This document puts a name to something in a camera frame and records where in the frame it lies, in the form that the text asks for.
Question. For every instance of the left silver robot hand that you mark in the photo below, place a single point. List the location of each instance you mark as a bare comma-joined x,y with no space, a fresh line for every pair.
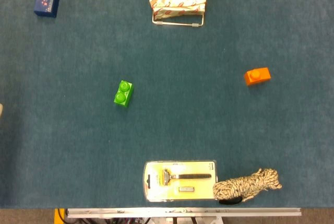
0,110

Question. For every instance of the yellow bracket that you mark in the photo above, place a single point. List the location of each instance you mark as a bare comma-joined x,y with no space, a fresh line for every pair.
57,217

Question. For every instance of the paper package with red ovals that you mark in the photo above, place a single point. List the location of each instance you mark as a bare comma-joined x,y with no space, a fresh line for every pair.
177,2

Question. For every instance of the green toy brick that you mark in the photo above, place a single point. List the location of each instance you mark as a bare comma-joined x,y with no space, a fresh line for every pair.
124,93

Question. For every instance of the aluminium profile rail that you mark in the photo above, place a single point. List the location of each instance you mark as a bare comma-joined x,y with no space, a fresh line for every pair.
182,212

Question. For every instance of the razor blister pack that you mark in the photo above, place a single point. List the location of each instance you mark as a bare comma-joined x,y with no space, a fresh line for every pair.
182,184

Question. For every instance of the orange toy brick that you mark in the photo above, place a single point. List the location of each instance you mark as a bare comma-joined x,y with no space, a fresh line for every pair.
257,76

